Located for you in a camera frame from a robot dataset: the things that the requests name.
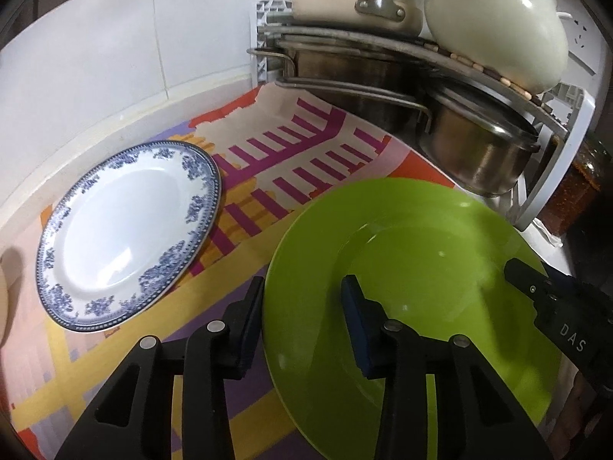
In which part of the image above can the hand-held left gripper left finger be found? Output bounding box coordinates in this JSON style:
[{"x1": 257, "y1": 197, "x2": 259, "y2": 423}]
[{"x1": 52, "y1": 275, "x2": 265, "y2": 460}]

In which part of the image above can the small stainless steel pot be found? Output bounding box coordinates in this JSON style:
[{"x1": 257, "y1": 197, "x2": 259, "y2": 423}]
[{"x1": 418, "y1": 81, "x2": 541, "y2": 198}]

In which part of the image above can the wooden bead trivet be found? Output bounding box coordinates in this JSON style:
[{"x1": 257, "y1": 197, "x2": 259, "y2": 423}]
[{"x1": 421, "y1": 38, "x2": 544, "y2": 106}]

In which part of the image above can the large stainless steel pot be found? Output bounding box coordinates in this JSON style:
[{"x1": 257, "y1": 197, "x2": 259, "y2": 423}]
[{"x1": 248, "y1": 38, "x2": 434, "y2": 137}]

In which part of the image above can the glass jar with brown contents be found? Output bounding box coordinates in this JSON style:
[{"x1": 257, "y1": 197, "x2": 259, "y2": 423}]
[{"x1": 541, "y1": 136, "x2": 605, "y2": 246}]

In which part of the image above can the green plate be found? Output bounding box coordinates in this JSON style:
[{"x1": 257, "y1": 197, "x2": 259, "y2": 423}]
[{"x1": 262, "y1": 177, "x2": 561, "y2": 460}]

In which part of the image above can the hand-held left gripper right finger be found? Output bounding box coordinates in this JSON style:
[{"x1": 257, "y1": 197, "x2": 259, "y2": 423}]
[{"x1": 341, "y1": 274, "x2": 551, "y2": 460}]

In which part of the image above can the white pot rack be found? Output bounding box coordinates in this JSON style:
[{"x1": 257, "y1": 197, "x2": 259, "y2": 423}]
[{"x1": 246, "y1": 0, "x2": 595, "y2": 231}]

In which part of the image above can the white wall socket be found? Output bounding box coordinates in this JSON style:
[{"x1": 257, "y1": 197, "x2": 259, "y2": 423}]
[{"x1": 557, "y1": 10, "x2": 595, "y2": 54}]

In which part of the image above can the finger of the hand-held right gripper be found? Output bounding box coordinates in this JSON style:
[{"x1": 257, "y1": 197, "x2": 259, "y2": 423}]
[{"x1": 504, "y1": 258, "x2": 552, "y2": 319}]

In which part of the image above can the colourful patterned mat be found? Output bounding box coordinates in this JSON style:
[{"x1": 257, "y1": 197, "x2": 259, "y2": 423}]
[{"x1": 0, "y1": 84, "x2": 561, "y2": 460}]

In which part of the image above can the blue patterned white plate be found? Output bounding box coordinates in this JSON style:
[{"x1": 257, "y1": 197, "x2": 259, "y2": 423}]
[{"x1": 36, "y1": 140, "x2": 222, "y2": 334}]

